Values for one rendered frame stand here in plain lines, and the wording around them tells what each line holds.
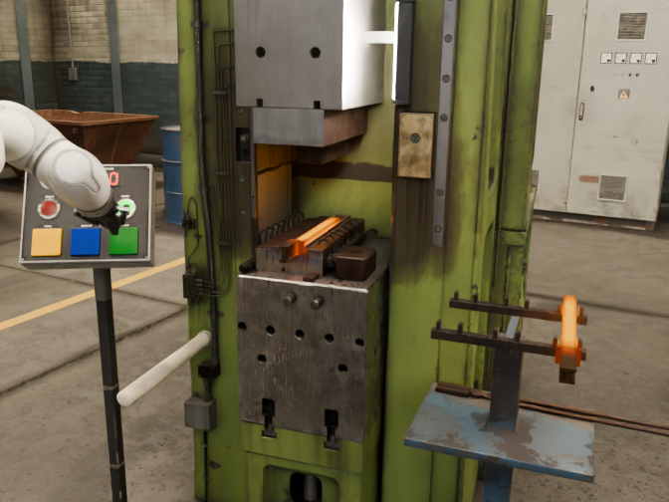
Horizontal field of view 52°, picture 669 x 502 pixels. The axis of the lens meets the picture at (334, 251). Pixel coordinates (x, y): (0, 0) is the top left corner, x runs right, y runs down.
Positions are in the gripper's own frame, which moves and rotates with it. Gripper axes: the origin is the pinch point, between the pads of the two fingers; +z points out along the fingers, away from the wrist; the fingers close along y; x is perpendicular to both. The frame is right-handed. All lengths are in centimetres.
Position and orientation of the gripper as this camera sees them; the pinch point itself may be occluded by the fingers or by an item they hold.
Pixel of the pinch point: (112, 225)
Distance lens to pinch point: 181.1
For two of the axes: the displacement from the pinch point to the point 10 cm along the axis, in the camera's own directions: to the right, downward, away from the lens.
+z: -1.1, 2.5, 9.6
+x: -0.5, -9.7, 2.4
